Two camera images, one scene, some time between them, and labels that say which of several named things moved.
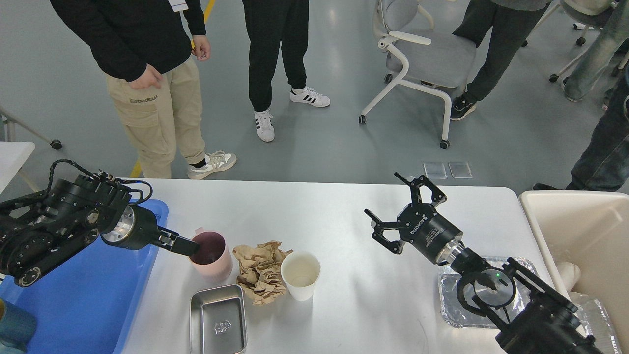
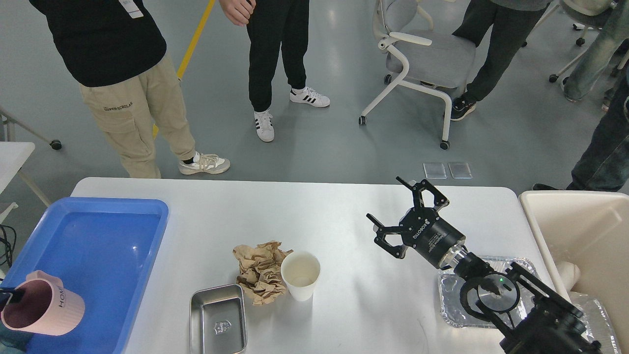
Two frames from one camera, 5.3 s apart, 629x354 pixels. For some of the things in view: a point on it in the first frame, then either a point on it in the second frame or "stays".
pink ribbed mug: [213, 262] → [42, 305]
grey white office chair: [419, 55] stays
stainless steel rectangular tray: [217, 321] stays
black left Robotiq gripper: [134, 227] → [17, 296]
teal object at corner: [17, 326] stays
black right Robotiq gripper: [421, 225] stays
